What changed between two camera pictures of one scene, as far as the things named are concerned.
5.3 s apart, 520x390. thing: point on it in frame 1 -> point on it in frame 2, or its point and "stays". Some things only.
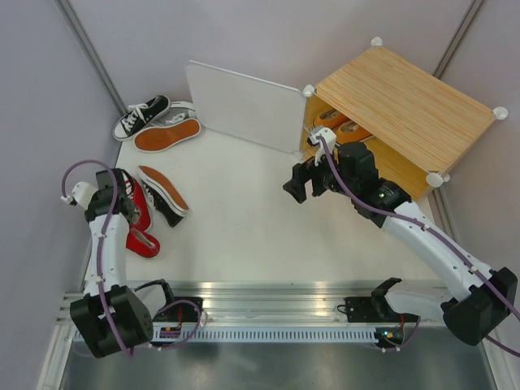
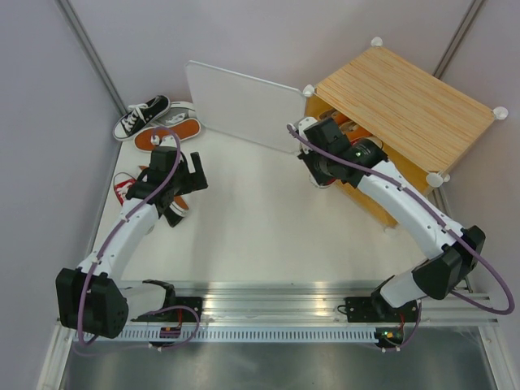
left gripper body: [132, 215] -> [184, 183]
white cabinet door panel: [247, 107] stays
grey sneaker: [179, 110] stays
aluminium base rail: [243, 302] stays
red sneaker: [140, 242] -> [374, 139]
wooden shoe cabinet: [420, 123] stays
